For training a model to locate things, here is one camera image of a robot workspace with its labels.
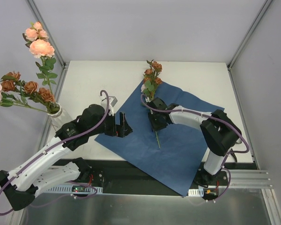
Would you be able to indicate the aluminium front rail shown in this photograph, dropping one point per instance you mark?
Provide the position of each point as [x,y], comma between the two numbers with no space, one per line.
[254,179]

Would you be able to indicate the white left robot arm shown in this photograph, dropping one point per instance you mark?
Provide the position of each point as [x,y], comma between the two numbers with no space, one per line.
[23,184]

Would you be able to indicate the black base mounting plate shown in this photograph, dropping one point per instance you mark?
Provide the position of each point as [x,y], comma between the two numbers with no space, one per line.
[113,177]

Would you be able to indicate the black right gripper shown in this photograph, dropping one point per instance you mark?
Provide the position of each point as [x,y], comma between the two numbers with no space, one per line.
[157,120]

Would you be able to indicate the orange and pink flower bouquet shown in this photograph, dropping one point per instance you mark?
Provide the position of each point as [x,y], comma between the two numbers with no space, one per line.
[151,80]

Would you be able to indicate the white ribbed vase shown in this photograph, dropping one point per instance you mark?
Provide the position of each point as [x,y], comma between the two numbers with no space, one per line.
[59,118]

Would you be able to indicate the right white cable duct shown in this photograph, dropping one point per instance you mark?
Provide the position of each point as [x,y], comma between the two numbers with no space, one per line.
[199,192]

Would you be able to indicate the blue wrapping paper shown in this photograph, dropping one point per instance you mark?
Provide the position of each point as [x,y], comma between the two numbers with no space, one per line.
[171,156]

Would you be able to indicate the peach peony flower stem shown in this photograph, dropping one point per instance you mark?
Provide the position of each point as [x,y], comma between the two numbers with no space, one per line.
[37,40]

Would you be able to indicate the right aluminium table rail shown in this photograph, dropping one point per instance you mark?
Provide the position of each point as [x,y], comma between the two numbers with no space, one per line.
[242,117]

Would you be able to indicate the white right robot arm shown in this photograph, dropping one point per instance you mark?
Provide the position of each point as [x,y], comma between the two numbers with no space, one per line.
[219,132]

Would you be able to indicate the left white cable duct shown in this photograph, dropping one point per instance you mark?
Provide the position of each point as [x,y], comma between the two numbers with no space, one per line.
[68,188]

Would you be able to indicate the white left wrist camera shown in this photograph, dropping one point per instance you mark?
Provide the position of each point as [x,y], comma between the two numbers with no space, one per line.
[109,102]

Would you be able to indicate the white cable duct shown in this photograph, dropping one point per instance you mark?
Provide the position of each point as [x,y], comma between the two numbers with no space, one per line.
[68,188]
[199,192]

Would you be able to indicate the right aluminium frame post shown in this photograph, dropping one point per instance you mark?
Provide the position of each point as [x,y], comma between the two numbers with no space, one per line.
[250,32]

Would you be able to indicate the large orange rose stem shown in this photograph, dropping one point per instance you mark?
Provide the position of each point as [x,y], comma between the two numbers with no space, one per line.
[16,77]

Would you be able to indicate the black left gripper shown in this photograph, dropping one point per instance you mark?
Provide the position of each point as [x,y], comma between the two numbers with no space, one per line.
[117,128]

